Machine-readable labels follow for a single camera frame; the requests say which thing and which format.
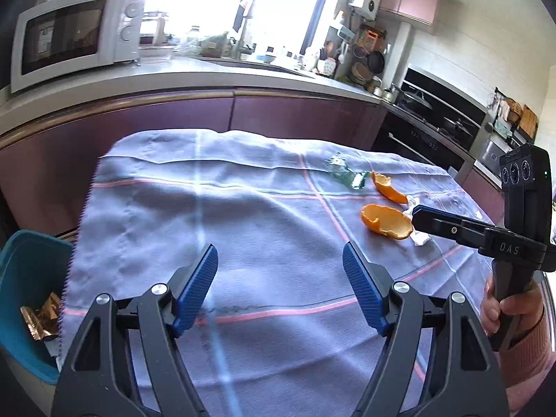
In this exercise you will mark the white kitchen countertop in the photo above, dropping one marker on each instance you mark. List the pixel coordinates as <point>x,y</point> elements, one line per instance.
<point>155,76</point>

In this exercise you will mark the teal plastic trash bin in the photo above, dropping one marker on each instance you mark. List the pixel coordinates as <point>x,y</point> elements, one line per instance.
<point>33,265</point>

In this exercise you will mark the gold foil snack bag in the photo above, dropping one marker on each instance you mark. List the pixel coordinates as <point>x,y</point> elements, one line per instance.
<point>43,323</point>

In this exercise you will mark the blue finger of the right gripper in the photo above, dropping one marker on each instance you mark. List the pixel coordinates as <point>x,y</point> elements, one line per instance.
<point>444,224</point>

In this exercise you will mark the black built-in oven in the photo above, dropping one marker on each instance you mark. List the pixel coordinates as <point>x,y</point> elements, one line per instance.
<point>433,122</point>

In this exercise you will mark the white microwave oven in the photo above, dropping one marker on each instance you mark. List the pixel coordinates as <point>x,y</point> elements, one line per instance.
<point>60,37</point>

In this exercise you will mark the person's right hand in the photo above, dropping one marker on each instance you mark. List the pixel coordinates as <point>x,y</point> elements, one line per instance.
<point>527,306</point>

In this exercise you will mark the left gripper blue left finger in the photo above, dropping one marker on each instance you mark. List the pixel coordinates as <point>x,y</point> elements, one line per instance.
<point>166,311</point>

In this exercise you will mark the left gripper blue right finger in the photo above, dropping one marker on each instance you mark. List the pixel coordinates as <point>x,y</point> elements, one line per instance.
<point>395,310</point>

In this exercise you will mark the blue plaid tablecloth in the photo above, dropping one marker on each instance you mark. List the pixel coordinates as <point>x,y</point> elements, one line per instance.
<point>280,332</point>

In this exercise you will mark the purple kitchen base cabinets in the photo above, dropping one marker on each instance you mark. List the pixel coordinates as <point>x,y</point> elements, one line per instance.
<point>49,164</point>

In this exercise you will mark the black hanging frying pan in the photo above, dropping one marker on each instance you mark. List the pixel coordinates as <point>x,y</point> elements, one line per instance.
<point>376,62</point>

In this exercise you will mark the pink sleeved right forearm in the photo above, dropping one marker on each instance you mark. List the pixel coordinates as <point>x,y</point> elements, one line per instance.
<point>526,366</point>

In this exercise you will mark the kitchen sink faucet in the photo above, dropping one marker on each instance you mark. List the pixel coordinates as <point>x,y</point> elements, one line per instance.
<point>245,10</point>

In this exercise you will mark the large kitchen window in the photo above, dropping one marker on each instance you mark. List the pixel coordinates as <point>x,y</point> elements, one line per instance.
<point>285,25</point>

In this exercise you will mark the orange peel piece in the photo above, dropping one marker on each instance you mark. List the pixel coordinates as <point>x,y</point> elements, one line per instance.
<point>386,221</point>
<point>383,184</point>

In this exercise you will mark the green clear candy wrapper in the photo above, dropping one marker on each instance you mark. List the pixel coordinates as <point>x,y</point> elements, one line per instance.
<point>338,167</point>

